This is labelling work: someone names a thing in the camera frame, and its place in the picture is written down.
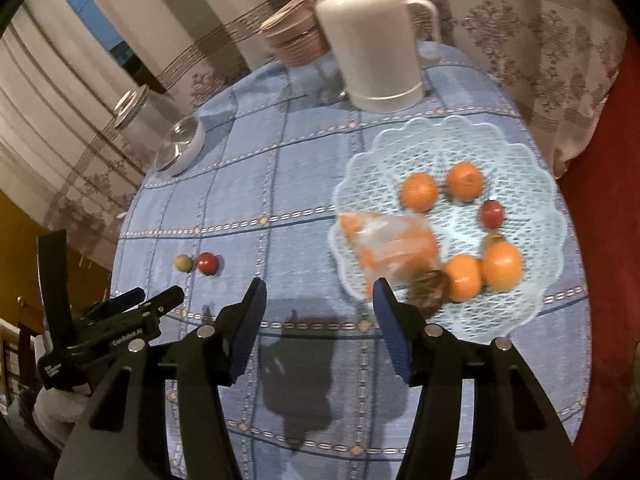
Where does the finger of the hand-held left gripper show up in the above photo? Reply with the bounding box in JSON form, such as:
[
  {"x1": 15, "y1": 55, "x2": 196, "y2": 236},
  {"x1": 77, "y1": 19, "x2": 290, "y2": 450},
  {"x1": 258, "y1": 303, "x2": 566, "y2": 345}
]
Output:
[
  {"x1": 80, "y1": 285, "x2": 185, "y2": 346},
  {"x1": 92, "y1": 287, "x2": 147, "y2": 320}
]

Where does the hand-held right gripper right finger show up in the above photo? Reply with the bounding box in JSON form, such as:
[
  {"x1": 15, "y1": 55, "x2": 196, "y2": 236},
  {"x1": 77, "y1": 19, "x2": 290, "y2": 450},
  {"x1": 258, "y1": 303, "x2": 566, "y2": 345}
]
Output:
[{"x1": 372, "y1": 276, "x2": 583, "y2": 480}]

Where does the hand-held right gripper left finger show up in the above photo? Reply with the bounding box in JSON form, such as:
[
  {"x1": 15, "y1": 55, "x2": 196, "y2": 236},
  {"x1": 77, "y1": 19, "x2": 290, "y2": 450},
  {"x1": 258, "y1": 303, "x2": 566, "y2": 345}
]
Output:
[{"x1": 52, "y1": 276, "x2": 267, "y2": 480}]

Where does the dark mottled passion fruit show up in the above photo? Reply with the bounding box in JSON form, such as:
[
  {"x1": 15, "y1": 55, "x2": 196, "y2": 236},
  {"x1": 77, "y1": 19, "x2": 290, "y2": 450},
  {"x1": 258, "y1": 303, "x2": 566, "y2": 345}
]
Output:
[{"x1": 407, "y1": 269, "x2": 451, "y2": 318}]

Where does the large red tomato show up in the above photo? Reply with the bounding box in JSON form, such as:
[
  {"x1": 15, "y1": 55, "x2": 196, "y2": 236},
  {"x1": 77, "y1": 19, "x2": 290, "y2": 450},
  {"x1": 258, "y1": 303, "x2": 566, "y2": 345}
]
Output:
[{"x1": 196, "y1": 252, "x2": 222, "y2": 276}]

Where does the orange tangerine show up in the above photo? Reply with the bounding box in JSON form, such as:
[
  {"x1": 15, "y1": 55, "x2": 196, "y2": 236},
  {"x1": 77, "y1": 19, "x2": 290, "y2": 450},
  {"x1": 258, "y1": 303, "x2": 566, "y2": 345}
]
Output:
[
  {"x1": 444, "y1": 255, "x2": 483, "y2": 302},
  {"x1": 481, "y1": 241, "x2": 524, "y2": 293},
  {"x1": 400, "y1": 172, "x2": 440, "y2": 212},
  {"x1": 446, "y1": 161, "x2": 485, "y2": 203}
]

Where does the brown kiwi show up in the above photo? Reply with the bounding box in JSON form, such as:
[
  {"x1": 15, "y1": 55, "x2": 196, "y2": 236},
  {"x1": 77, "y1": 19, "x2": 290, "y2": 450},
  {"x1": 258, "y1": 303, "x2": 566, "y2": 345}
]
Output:
[{"x1": 481, "y1": 230, "x2": 508, "y2": 253}]

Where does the small dark red tomato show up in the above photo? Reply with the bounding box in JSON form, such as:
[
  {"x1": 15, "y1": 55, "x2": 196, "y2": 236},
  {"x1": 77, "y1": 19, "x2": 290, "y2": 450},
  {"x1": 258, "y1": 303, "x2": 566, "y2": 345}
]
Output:
[{"x1": 480, "y1": 200, "x2": 506, "y2": 228}]

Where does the white lace plastic basket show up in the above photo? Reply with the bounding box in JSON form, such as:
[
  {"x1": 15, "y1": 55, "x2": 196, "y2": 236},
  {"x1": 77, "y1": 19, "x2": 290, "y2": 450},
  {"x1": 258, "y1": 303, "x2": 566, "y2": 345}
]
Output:
[{"x1": 327, "y1": 115, "x2": 568, "y2": 336}]

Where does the person's left hand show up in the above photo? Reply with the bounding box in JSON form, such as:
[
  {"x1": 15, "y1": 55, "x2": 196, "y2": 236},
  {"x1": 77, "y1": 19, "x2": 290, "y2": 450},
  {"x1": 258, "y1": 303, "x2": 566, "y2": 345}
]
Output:
[{"x1": 31, "y1": 385, "x2": 93, "y2": 443}]

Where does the wooden cabinet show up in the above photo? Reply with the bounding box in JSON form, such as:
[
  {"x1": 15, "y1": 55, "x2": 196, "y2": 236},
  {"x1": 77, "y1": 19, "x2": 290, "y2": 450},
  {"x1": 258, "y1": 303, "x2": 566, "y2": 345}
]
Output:
[{"x1": 0, "y1": 192, "x2": 113, "y2": 321}]

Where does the clear bag of orange pieces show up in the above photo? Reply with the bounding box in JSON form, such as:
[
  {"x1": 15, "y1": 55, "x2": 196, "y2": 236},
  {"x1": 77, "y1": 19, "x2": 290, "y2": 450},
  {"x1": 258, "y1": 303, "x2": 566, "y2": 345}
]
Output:
[{"x1": 337, "y1": 211, "x2": 441, "y2": 286}]

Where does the glass jar with lid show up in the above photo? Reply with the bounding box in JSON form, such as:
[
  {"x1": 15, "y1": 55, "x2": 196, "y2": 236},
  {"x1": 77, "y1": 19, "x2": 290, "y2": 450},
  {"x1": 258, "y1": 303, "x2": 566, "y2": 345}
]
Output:
[{"x1": 113, "y1": 85, "x2": 206, "y2": 177}]

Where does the red cloth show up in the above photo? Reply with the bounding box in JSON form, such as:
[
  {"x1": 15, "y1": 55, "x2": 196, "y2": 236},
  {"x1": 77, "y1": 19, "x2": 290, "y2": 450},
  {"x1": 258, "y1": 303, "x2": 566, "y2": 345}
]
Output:
[{"x1": 555, "y1": 25, "x2": 640, "y2": 480}]

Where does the window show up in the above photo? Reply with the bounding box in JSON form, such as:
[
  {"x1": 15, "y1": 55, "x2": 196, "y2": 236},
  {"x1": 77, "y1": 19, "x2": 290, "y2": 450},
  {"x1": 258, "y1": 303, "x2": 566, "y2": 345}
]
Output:
[{"x1": 67, "y1": 0, "x2": 151, "y2": 86}]

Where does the pink ribbed cup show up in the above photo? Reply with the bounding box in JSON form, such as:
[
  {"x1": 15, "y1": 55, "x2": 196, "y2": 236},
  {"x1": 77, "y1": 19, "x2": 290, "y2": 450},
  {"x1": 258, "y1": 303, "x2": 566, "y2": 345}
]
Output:
[{"x1": 261, "y1": 0, "x2": 331, "y2": 67}]

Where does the beige patterned curtain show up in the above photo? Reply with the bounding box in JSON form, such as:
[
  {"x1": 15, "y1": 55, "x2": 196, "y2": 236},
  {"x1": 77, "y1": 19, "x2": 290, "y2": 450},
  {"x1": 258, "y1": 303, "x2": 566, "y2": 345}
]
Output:
[{"x1": 0, "y1": 0, "x2": 628, "y2": 271}]

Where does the white jug with handle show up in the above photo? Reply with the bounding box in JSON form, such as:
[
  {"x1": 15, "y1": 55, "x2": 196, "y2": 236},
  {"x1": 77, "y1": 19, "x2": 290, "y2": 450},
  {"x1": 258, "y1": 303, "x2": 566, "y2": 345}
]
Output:
[{"x1": 314, "y1": 0, "x2": 442, "y2": 113}]

